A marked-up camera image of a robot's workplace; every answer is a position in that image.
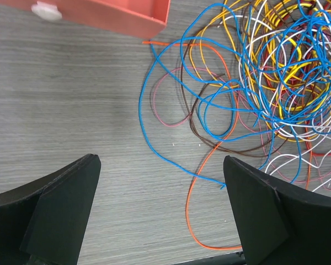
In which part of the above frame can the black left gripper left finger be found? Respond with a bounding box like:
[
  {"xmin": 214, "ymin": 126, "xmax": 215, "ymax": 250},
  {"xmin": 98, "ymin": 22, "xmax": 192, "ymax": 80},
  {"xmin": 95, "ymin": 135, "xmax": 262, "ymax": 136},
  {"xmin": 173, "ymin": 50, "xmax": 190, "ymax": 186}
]
[{"xmin": 0, "ymin": 154, "xmax": 101, "ymax": 264}]

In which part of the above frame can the yellow wire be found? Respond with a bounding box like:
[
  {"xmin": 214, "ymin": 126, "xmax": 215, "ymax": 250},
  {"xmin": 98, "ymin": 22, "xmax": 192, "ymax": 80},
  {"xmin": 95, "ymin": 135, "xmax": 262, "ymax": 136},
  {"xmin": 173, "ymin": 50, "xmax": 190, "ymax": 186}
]
[{"xmin": 189, "ymin": 0, "xmax": 331, "ymax": 143}]

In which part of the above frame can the red wire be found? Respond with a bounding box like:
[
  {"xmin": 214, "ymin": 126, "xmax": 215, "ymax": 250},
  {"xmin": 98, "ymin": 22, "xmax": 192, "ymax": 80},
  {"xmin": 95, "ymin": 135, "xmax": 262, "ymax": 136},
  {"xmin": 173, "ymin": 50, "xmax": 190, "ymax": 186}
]
[{"xmin": 261, "ymin": 16, "xmax": 331, "ymax": 169}]

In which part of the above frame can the brown wire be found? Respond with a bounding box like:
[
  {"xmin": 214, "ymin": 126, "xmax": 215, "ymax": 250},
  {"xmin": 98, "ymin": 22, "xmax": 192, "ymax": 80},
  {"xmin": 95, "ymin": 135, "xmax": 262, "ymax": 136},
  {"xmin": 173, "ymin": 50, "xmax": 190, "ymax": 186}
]
[{"xmin": 181, "ymin": 24, "xmax": 293, "ymax": 158}]

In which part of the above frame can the orange plastic tray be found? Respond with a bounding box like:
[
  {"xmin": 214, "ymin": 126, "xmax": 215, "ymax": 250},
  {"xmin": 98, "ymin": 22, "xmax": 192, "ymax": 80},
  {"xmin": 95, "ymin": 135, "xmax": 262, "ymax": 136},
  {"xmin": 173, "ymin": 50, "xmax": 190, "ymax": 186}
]
[{"xmin": 0, "ymin": 0, "xmax": 171, "ymax": 39}]

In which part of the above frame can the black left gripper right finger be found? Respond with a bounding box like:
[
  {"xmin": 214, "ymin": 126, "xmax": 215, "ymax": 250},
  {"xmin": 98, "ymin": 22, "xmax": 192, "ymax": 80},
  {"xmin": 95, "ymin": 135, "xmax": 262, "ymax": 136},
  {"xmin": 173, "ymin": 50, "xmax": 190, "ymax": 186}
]
[{"xmin": 223, "ymin": 156, "xmax": 331, "ymax": 264}]

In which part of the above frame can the pink wire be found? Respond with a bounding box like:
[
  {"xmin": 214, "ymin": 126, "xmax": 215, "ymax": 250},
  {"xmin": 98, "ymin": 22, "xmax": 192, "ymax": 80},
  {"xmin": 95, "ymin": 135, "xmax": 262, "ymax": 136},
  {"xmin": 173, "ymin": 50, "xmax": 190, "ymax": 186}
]
[{"xmin": 153, "ymin": 67, "xmax": 331, "ymax": 191}]

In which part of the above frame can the blue wire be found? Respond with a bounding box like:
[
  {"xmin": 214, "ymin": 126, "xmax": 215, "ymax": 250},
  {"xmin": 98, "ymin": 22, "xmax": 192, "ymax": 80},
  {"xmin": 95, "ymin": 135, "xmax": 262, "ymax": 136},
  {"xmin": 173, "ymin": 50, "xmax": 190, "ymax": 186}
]
[{"xmin": 138, "ymin": 0, "xmax": 331, "ymax": 190}]

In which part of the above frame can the white wire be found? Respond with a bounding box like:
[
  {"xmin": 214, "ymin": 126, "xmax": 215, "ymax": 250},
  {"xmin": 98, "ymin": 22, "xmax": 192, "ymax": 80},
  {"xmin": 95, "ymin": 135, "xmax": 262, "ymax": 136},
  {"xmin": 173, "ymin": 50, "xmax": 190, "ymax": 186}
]
[{"xmin": 216, "ymin": 0, "xmax": 331, "ymax": 193}]

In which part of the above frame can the orange wire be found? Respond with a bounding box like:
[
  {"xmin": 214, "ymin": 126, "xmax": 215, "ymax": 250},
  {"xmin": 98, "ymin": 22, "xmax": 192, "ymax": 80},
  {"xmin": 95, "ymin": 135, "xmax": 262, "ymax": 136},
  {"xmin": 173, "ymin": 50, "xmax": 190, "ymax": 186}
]
[{"xmin": 142, "ymin": 40, "xmax": 331, "ymax": 251}]

